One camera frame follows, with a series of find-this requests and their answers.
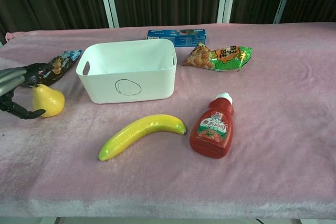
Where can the red ketchup bottle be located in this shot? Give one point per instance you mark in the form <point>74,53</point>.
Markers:
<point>212,132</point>

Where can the green orange snack bag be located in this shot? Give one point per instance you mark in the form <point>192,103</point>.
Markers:
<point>223,58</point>

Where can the dark brown snack bag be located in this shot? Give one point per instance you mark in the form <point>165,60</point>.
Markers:
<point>61,64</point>

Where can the pink table cloth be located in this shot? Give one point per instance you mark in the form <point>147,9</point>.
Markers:
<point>262,129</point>

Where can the blue cookie box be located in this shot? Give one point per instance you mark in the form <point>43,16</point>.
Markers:
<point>181,36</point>

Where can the yellow pear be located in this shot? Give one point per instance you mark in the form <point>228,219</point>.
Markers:
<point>50,102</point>

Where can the yellow banana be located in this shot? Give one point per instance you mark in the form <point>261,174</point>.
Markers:
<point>147,127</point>

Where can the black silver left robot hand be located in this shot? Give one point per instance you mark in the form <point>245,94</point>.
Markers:
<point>15,77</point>

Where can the white plastic bin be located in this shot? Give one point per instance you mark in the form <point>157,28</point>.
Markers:
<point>147,82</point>

